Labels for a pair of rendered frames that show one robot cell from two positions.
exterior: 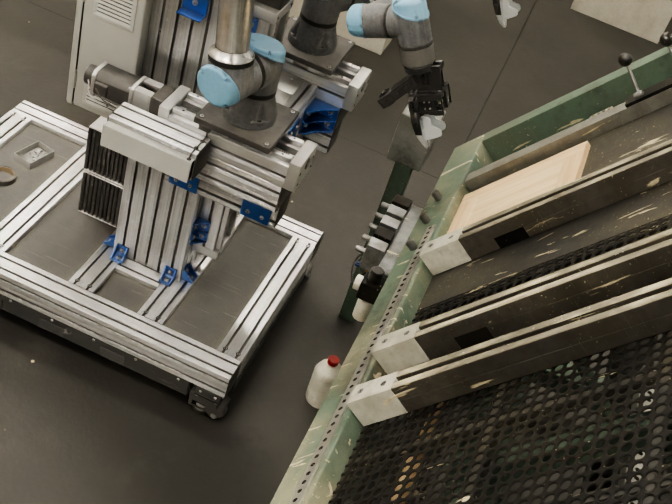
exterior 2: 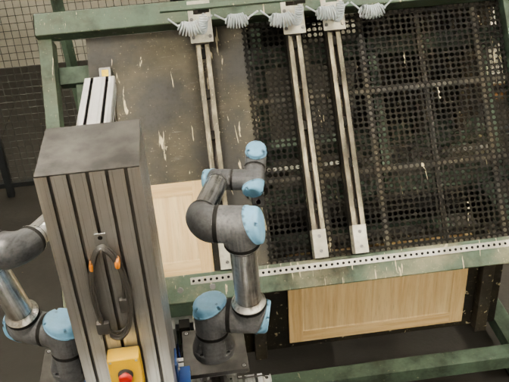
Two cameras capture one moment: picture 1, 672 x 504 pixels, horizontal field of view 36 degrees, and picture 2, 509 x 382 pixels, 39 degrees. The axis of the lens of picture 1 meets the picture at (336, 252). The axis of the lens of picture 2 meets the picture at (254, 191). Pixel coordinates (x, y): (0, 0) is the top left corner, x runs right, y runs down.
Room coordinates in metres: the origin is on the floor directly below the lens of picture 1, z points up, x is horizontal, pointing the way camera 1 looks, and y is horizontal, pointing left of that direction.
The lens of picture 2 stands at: (2.60, 2.20, 2.87)
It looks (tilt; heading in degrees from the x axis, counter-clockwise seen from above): 32 degrees down; 257
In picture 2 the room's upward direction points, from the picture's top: 4 degrees counter-clockwise
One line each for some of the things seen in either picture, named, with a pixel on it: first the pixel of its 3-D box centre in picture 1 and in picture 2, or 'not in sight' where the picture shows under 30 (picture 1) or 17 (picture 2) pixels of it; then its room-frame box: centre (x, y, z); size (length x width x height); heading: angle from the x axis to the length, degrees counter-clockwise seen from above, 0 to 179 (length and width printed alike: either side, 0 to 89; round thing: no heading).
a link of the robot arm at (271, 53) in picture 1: (259, 62); (212, 314); (2.35, 0.35, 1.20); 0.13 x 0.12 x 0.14; 159
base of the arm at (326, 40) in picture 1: (315, 28); (70, 357); (2.85, 0.28, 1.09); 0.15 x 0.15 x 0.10
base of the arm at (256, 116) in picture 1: (252, 98); (213, 339); (2.36, 0.35, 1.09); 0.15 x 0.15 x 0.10
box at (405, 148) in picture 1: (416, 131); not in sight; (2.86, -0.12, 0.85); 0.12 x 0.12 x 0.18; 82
